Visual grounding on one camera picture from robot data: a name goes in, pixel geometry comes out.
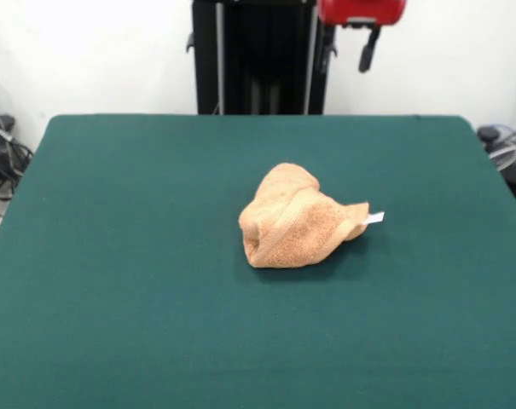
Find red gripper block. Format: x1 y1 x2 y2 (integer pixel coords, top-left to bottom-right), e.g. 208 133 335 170
318 0 408 73

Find tan terry towel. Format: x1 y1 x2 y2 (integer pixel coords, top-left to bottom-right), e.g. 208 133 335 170
238 162 386 269

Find dark green table cloth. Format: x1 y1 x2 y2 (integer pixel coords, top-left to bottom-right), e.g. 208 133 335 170
0 113 516 409

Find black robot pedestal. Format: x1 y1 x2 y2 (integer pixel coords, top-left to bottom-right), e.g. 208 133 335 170
186 0 339 115

